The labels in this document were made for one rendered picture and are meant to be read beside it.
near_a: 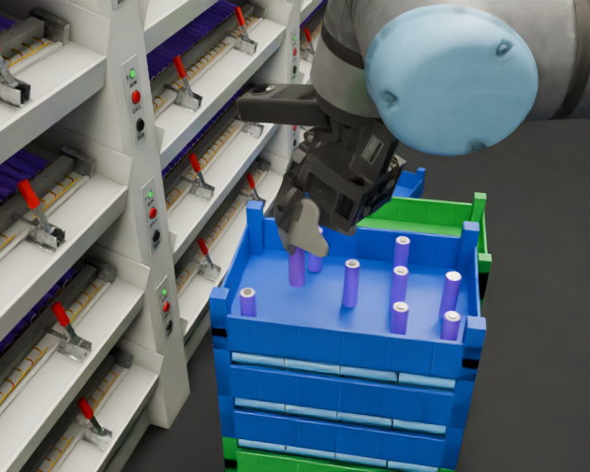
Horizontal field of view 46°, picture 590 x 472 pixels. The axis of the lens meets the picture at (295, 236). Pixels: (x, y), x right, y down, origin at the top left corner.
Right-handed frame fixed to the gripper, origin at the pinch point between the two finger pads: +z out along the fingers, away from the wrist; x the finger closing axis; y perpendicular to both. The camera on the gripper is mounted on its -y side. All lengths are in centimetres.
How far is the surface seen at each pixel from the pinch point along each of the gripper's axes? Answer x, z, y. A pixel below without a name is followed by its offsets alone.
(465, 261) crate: 22.3, 8.9, 12.9
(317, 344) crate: -1.6, 10.4, 7.5
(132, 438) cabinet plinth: -3, 67, -19
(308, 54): 92, 44, -63
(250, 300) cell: -3.7, 9.2, -1.2
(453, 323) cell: 7.5, 3.9, 17.8
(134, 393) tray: -2, 54, -20
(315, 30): 109, 47, -74
